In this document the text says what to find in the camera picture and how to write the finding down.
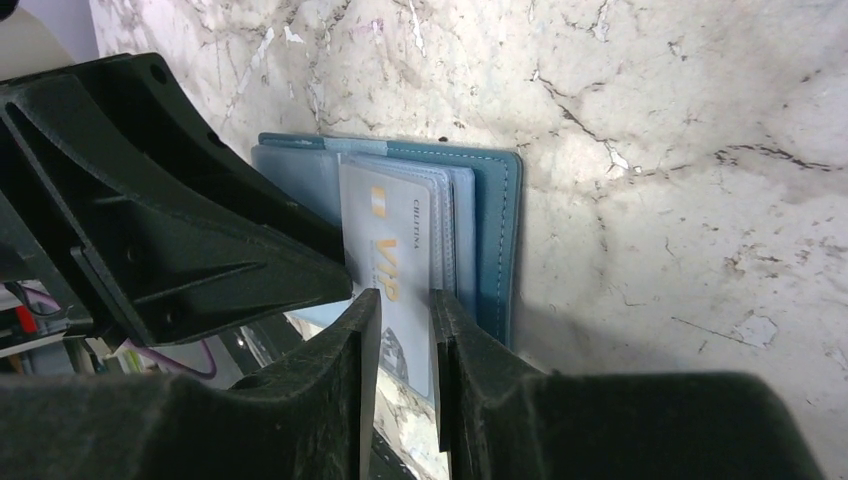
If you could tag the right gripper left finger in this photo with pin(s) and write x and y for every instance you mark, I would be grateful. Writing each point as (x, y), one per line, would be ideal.
(308, 415)

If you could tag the white VIP card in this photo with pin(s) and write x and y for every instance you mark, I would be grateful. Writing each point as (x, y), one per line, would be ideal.
(389, 246)

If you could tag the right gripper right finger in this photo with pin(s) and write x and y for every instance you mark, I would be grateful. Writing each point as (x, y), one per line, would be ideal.
(498, 417)

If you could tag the blue leather card holder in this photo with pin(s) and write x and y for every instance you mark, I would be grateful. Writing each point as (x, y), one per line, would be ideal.
(305, 167)

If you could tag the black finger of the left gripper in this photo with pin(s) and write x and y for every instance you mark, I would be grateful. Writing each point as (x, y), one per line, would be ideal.
(126, 206)

